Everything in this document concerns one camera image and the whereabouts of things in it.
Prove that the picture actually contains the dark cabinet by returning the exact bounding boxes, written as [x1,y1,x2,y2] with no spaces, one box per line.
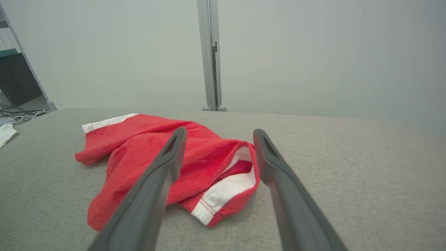
[0,49,43,107]

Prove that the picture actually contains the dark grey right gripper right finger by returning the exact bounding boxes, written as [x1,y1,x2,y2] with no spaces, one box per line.
[253,129,349,251]

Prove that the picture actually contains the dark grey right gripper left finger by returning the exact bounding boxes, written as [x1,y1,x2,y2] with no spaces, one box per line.
[87,127,187,251]

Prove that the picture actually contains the bundle of floor cables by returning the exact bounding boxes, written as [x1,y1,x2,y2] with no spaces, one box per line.
[0,105,51,126]

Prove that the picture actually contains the grey metal frame leg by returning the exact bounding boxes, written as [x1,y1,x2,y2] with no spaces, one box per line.
[0,3,57,111]

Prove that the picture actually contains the grey metal partition post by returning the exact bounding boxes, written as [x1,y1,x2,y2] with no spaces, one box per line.
[196,0,227,112]

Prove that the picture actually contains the red shorts with white waistband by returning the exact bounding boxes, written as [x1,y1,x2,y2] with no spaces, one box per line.
[74,113,261,232]

